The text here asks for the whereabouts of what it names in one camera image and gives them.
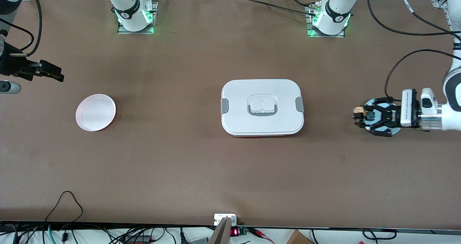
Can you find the pink round plate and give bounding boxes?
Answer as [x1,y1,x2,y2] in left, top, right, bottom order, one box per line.
[75,94,117,132]

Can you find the aluminium frame rail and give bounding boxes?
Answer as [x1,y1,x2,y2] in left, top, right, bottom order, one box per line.
[431,0,453,33]

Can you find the light blue round plate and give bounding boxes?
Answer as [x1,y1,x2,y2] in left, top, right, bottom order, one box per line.
[362,98,403,136]

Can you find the white lunch box grey clips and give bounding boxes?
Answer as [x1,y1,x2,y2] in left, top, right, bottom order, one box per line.
[220,79,305,137]

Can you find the teal cable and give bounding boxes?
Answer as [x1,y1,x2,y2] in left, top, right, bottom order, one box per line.
[42,224,55,244]

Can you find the brown cardboard box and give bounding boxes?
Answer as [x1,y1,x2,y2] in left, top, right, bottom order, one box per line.
[286,230,314,244]

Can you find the red clip leads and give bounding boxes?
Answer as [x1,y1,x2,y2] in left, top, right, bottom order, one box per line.
[249,228,275,244]

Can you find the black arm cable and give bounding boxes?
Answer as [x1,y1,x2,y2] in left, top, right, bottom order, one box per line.
[367,0,461,100]
[0,0,43,57]

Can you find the small metal bracket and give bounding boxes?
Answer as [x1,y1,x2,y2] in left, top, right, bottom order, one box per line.
[214,214,238,226]

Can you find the thin black table cable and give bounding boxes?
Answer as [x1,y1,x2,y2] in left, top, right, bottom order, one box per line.
[242,0,321,15]

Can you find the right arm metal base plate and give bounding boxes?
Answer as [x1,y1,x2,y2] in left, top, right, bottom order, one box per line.
[117,1,158,35]

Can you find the orange push button switch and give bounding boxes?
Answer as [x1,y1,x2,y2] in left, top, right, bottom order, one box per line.
[352,107,366,127]

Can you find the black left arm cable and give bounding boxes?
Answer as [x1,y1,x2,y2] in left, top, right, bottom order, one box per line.
[367,0,461,100]

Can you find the black looped cable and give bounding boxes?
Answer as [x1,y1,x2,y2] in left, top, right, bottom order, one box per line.
[45,191,84,223]

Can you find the black coiled cable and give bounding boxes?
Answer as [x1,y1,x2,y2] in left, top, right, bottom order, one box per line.
[362,229,397,244]

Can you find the grey aluminium profile post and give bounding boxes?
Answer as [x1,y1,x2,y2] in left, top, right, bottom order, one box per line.
[208,217,232,244]

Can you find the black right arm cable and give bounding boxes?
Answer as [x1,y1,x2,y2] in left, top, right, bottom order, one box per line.
[0,0,43,57]

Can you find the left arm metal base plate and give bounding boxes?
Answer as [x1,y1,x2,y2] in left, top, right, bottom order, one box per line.
[306,5,345,38]

